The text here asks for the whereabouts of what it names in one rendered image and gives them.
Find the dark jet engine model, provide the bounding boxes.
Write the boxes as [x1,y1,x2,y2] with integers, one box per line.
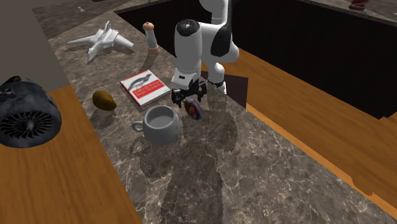
[0,75,62,149]

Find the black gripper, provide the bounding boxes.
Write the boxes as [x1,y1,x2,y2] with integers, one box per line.
[171,79,208,109]

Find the white toy jet plane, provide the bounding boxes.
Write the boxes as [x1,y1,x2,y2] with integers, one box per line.
[66,20,135,62]

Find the white and tan pepper grinder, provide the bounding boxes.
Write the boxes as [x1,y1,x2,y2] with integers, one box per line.
[142,21,160,56]

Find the red and white book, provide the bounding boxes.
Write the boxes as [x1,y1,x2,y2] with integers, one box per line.
[120,69,172,109]

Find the dark robot stand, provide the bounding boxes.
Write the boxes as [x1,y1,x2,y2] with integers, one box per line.
[200,71,249,109]

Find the grey round mug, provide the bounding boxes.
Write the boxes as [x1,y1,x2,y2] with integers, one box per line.
[131,105,183,146]

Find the red thing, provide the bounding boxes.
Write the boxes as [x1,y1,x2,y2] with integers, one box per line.
[347,0,370,12]

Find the red and blue round disc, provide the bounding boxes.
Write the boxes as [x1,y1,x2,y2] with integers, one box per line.
[183,97,204,121]

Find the brown egg-shaped thing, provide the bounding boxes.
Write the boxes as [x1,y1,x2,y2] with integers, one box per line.
[92,90,118,112]

